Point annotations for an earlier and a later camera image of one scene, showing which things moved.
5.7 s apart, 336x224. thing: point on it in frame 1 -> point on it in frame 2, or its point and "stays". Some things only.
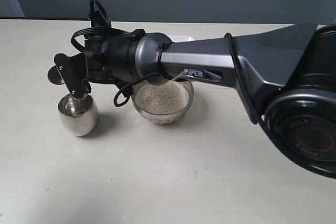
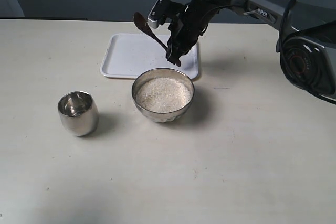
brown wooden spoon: x=54 y=76 -> x=141 y=21
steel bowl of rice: x=164 y=104 stays
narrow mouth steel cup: x=80 y=117 stays
